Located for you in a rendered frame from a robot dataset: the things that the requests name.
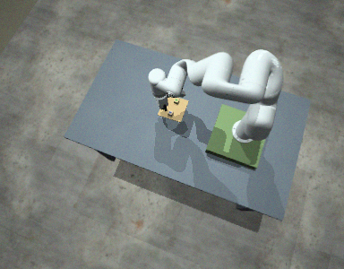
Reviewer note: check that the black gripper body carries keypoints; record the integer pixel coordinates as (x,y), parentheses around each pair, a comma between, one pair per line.
(161,101)

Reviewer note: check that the beige flat mat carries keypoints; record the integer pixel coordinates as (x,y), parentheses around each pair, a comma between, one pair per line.
(179,109)

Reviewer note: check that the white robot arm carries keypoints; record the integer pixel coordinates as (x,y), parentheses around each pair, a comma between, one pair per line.
(258,121)

